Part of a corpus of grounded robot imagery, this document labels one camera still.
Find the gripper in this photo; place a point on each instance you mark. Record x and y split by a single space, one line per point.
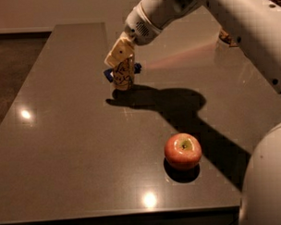
139 28

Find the orange soda can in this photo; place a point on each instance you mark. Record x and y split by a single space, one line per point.
121 76

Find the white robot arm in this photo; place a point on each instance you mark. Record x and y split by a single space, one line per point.
255 25

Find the blue rxbar blueberry wrapper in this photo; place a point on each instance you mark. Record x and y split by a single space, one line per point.
110 75

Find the snack jar with black lid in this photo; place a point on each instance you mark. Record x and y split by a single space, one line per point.
226 38

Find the red apple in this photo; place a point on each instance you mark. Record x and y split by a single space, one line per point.
182 152

